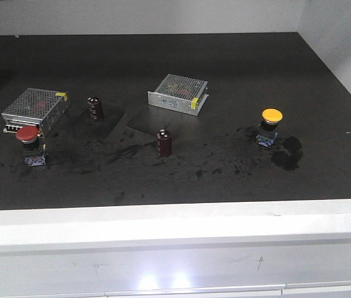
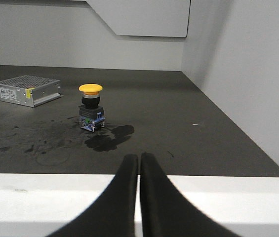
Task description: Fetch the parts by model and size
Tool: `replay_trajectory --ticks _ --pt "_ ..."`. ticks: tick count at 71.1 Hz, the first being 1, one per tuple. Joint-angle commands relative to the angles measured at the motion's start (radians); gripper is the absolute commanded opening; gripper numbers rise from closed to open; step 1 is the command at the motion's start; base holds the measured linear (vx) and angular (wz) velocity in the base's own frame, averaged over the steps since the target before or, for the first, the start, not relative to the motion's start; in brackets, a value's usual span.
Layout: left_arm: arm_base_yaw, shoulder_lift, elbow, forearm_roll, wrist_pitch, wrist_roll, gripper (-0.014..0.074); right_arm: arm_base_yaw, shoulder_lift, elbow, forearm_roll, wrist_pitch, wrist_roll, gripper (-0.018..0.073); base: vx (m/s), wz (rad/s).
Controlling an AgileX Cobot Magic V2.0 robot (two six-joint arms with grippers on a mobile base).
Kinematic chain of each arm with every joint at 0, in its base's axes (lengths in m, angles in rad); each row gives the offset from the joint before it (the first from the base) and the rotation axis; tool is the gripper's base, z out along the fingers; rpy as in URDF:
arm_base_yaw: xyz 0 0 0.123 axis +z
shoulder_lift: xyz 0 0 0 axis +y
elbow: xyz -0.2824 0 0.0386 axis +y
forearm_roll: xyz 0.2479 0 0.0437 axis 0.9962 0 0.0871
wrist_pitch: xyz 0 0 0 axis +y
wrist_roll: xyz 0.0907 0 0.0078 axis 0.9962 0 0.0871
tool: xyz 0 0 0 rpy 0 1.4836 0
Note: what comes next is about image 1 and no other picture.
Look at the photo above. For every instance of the yellow mushroom push button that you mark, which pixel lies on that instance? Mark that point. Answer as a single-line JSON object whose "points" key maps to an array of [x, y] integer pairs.
{"points": [[267, 130]]}

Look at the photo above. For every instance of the red mushroom push button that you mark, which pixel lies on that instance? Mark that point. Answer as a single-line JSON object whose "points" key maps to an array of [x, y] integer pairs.
{"points": [[35, 151]]}

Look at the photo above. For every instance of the right dark red capacitor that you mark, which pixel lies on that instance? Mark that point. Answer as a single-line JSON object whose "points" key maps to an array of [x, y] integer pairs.
{"points": [[164, 143]]}

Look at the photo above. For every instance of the dark red capacitor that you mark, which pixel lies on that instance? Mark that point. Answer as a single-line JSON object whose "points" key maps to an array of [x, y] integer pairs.
{"points": [[164, 143], [95, 108]]}

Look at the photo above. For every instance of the right metal mesh power supply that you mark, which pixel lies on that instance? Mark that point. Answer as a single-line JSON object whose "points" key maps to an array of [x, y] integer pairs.
{"points": [[179, 94]]}

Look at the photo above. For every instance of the metal mesh power supply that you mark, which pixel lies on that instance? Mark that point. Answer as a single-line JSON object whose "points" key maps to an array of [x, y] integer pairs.
{"points": [[36, 107], [179, 94]]}

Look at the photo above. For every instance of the left dark red capacitor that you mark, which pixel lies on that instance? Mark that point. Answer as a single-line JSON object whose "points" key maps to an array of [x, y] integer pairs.
{"points": [[95, 108]]}

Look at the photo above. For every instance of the left metal mesh power supply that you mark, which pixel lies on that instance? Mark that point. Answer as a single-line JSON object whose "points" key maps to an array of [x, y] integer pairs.
{"points": [[36, 107]]}

